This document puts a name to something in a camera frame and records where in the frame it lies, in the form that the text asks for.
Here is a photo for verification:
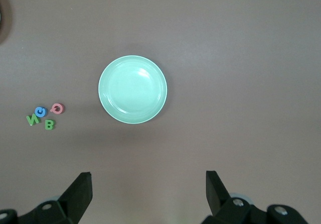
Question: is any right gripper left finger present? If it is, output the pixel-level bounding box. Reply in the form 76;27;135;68
0;172;93;224

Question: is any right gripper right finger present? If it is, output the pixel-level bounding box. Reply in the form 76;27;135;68
203;170;309;224

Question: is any green capital B block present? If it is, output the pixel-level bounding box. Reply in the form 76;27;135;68
44;119;56;131

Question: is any pink letter Q block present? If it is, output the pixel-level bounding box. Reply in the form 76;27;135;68
50;102;64;115

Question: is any green letter N block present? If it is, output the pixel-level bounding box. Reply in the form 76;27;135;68
26;113;41;127

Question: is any blue letter G block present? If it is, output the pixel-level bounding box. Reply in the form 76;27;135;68
35;106;48;118

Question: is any light green plate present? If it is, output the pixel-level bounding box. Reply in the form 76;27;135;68
98;55;168;125

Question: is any brown table mat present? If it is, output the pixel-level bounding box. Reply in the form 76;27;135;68
0;0;321;224

